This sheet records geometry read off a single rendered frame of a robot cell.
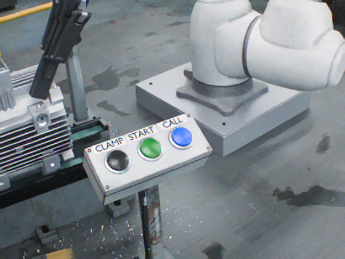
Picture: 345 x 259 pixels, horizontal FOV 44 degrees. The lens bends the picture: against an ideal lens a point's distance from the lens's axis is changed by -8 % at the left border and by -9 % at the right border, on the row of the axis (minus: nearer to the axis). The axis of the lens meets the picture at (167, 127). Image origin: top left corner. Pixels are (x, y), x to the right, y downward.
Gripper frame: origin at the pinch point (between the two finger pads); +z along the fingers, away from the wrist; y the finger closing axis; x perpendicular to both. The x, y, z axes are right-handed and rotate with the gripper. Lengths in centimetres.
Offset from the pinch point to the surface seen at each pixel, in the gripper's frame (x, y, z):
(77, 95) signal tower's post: 25.1, -34.2, 12.2
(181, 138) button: 13.4, 22.4, -2.4
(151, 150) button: 9.3, 22.5, 0.0
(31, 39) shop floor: 115, -346, 62
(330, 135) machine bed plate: 73, 9, -6
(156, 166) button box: 10.0, 23.9, 1.6
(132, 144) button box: 7.5, 20.2, 0.6
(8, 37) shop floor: 98, -370, 72
